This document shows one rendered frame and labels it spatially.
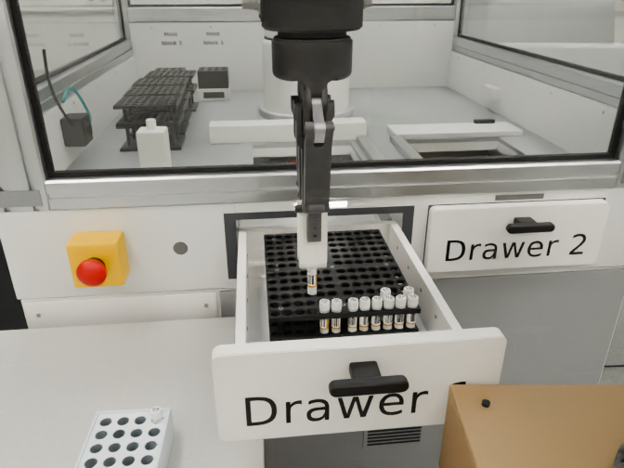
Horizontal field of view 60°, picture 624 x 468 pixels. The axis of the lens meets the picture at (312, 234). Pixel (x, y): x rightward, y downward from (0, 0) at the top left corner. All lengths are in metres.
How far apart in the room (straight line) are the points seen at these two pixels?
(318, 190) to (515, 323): 0.60
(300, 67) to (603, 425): 0.43
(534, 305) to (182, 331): 0.60
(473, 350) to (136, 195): 0.51
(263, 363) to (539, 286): 0.60
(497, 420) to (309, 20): 0.40
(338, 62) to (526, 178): 0.48
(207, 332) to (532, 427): 0.48
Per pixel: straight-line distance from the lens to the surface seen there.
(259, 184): 0.80
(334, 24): 0.48
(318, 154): 0.49
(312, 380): 0.55
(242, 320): 0.63
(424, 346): 0.55
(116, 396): 0.77
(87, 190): 0.83
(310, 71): 0.49
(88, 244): 0.82
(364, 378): 0.52
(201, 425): 0.70
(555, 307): 1.05
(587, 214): 0.96
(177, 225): 0.83
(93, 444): 0.66
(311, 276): 0.60
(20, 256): 0.91
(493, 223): 0.89
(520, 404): 0.59
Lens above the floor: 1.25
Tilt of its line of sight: 25 degrees down
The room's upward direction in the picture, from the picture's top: straight up
